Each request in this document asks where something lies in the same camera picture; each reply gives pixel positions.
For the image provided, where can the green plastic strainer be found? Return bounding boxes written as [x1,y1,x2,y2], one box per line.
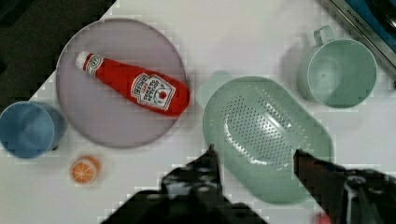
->
[195,71,333,204]

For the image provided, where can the orange slice toy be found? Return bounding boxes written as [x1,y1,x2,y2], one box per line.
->
[70,155,101,184]

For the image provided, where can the grey round plate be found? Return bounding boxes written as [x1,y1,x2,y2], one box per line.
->
[56,19,190,148]

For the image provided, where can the silver toaster oven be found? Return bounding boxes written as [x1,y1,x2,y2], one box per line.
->
[318,0,396,75]

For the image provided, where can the red ketchup bottle toy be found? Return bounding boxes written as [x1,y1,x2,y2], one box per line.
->
[76,51,191,117]

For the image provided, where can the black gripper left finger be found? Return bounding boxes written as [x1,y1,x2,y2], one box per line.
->
[161,144,222,200]

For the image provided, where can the blue plastic cup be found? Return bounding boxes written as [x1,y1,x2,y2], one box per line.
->
[0,101,67,159]

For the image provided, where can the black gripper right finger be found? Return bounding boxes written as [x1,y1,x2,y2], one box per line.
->
[293,149,396,224]

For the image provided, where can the green plastic mug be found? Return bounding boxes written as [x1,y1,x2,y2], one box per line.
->
[297,25,377,108]

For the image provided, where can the red strawberry toy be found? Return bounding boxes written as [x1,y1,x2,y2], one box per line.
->
[314,214,332,224]

